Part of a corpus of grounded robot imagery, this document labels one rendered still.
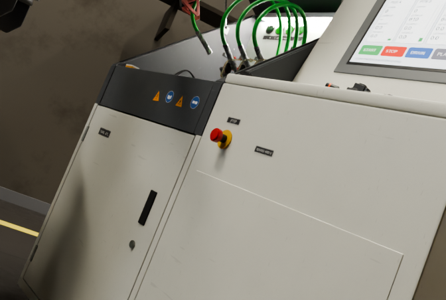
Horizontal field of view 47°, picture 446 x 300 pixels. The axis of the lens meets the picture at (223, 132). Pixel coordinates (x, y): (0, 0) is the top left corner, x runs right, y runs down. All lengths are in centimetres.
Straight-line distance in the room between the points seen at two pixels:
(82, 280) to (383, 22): 117
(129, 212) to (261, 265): 56
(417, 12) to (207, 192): 75
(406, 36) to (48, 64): 287
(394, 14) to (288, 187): 66
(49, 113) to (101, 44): 63
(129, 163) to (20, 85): 233
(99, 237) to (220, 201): 53
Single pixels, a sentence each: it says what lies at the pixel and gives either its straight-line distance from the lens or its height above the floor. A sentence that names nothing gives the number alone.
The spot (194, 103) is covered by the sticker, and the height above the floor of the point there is 87.
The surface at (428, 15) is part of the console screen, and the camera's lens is 150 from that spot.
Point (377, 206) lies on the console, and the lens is 99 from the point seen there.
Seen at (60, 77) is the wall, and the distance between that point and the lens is 387.
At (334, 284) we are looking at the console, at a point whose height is 60.
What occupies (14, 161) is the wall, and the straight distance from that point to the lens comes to 389.
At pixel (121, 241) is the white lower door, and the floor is 43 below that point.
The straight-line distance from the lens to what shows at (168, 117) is 155.
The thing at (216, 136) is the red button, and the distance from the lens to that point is 128.
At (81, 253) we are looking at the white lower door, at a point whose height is 32.
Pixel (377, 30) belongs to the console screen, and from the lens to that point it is 154.
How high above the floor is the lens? 70
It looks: 5 degrees up
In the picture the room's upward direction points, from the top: 22 degrees clockwise
